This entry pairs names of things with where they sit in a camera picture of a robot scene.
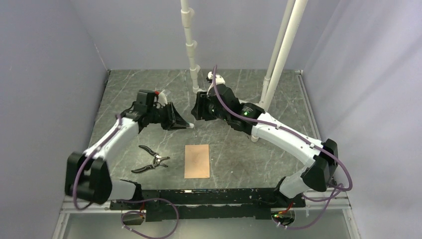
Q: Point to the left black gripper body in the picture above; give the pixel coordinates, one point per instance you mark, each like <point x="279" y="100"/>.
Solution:
<point x="160" y="116"/>

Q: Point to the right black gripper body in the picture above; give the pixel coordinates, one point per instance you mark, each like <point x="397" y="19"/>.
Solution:
<point x="212" y="112"/>

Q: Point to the tan envelope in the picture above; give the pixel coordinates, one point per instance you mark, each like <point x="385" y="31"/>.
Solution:
<point x="197" y="161"/>

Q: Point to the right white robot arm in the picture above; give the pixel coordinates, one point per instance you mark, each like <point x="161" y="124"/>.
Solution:
<point x="316" y="156"/>

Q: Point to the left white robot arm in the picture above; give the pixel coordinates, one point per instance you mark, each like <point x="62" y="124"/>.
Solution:
<point x="88" y="179"/>

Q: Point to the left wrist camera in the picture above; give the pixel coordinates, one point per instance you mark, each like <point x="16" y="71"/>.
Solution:
<point x="162" y="98"/>

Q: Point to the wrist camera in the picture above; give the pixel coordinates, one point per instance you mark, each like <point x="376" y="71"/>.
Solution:
<point x="219" y="80"/>
<point x="162" y="98"/>

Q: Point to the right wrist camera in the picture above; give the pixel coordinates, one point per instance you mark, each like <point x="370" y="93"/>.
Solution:
<point x="219" y="80"/>

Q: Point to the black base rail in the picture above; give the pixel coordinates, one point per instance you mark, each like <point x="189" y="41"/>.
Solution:
<point x="258" y="203"/>

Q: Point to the white PVC pipe frame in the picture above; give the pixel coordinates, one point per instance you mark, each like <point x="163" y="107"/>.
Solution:
<point x="291" y="20"/>

